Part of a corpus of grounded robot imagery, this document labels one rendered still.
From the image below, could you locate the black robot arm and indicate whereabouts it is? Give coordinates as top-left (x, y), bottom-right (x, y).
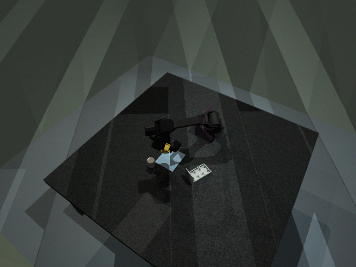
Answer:
top-left (144, 111), bottom-right (223, 151)

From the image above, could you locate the yellow plate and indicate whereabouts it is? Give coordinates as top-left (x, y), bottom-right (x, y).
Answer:
top-left (160, 144), bottom-right (171, 153)

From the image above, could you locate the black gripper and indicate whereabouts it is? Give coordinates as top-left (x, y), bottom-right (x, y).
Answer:
top-left (149, 132), bottom-right (181, 153)

